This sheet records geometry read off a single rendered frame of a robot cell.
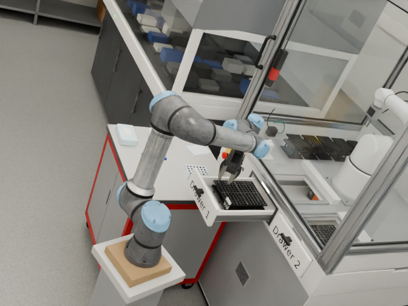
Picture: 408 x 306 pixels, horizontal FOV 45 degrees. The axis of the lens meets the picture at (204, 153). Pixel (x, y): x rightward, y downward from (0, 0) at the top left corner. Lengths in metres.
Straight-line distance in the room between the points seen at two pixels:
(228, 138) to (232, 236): 0.98
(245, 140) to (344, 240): 0.56
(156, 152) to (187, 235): 0.90
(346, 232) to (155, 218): 0.75
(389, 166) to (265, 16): 1.32
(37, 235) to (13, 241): 0.15
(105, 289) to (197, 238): 0.73
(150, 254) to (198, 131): 0.54
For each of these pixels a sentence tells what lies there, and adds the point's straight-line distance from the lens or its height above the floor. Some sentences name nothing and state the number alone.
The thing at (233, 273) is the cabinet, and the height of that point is 0.40.
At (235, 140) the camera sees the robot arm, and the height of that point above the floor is 1.34.
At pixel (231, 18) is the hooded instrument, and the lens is 2.78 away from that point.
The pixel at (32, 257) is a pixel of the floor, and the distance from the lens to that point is 2.99.
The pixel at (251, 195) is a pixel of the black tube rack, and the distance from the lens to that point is 2.40.
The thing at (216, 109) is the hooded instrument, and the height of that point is 0.88.
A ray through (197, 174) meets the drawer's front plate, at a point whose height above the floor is 0.92.
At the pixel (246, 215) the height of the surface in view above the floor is 0.87.
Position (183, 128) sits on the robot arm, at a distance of 1.69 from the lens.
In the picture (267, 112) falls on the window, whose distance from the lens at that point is 2.49.
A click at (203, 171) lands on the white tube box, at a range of 2.60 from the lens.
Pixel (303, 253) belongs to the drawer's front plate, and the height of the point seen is 0.92.
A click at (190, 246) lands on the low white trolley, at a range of 2.72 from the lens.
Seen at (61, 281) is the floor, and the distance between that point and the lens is 2.90.
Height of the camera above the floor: 2.21
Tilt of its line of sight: 31 degrees down
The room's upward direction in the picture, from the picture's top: 23 degrees clockwise
